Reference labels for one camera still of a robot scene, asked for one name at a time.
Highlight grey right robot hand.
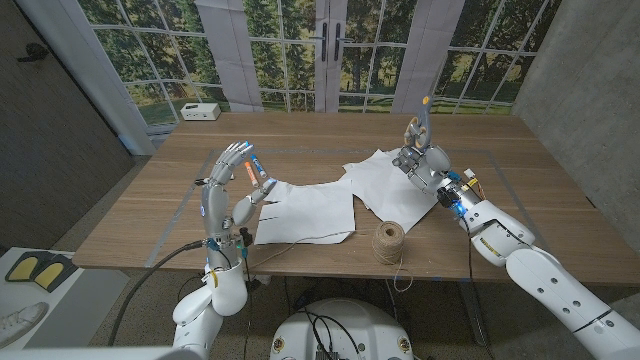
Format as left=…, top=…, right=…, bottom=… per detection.
left=392, top=143, right=482, bottom=215

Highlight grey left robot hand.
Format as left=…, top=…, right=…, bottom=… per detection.
left=201, top=141, right=278, bottom=271

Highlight grey scissors with orange handles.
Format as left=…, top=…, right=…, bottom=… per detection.
left=403, top=52, right=450, bottom=154

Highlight white paper sheet with slits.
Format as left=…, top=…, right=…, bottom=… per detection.
left=253, top=177, right=357, bottom=246

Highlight orange marker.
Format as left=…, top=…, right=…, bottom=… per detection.
left=244, top=161, right=261, bottom=189

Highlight creased white paper sheet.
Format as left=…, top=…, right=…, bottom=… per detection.
left=342, top=146, right=446, bottom=234

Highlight blue marker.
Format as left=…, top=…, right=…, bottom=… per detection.
left=250, top=154, right=269, bottom=180

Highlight brown twine ball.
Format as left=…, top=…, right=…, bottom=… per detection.
left=249, top=220, right=415, bottom=294

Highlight white power strip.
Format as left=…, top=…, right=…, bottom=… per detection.
left=179, top=102, right=222, bottom=122

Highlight printed window backdrop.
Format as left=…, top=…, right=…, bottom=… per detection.
left=14, top=0, right=564, bottom=156

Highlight metal table leg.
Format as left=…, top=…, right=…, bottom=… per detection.
left=457, top=282, right=489, bottom=347

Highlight white floor mat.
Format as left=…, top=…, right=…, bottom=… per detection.
left=0, top=247, right=131, bottom=350

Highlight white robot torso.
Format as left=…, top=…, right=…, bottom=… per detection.
left=269, top=298, right=415, bottom=360

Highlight yellow black insole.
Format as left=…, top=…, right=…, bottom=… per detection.
left=34, top=255, right=79, bottom=291
left=4, top=251, right=40, bottom=284

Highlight white sneaker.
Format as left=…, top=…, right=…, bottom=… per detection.
left=0, top=301, right=50, bottom=347

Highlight thin black cable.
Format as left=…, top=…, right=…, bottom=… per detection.
left=462, top=219, right=496, bottom=347

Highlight black wall door handle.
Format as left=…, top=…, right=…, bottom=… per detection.
left=15, top=42, right=50, bottom=64

